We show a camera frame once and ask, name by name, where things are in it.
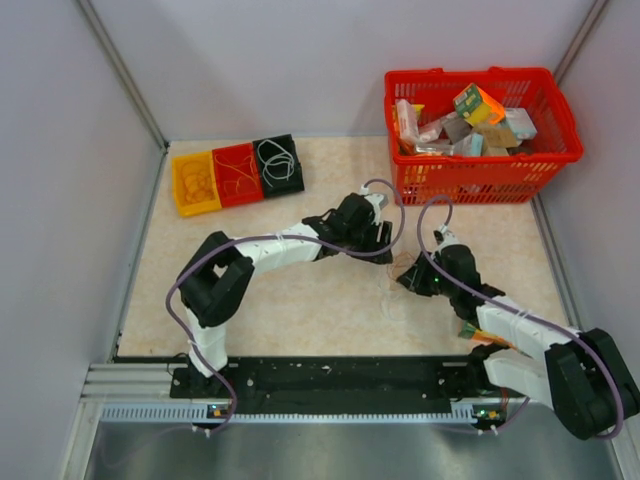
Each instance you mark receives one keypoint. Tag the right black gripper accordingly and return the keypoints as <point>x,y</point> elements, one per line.
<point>415,277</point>

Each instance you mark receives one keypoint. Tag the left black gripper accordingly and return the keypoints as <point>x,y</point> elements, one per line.
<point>384,235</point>

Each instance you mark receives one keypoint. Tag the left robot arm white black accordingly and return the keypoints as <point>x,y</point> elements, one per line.
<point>213,284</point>

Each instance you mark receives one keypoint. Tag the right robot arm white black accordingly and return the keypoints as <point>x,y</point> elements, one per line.
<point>580,375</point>

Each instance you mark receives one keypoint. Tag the green orange carton on table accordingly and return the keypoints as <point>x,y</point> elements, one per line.
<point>470,332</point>

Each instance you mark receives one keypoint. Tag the red shopping basket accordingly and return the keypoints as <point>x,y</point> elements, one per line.
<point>482,180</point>

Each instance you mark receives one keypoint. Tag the black plastic bin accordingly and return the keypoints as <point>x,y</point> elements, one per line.
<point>279,167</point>

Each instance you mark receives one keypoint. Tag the pink white packet in basket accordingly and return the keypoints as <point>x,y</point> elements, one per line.
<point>407,121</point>

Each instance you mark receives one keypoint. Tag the red plastic bin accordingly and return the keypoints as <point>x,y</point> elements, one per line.
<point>236,175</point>

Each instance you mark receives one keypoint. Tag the brown cardboard box in basket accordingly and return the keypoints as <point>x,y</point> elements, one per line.
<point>497,139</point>

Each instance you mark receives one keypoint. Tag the yellow plastic bin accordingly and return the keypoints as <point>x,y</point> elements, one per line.
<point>193,184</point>

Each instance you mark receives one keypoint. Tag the green yellow carton in basket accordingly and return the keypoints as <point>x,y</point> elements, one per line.
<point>476,106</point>

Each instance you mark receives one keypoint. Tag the light blue box in basket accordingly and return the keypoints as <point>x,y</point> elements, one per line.
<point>520,123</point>

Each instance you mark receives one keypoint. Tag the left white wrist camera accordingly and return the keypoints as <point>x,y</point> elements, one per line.
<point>378,200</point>

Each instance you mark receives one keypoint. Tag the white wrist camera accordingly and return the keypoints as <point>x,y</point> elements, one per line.
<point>444,238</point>
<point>378,200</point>

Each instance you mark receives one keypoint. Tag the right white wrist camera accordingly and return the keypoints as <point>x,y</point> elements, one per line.
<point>444,238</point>

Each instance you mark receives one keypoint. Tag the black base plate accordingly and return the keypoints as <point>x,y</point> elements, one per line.
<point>340,385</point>

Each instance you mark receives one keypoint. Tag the grey slotted cable duct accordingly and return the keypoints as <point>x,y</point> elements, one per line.
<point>206,414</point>

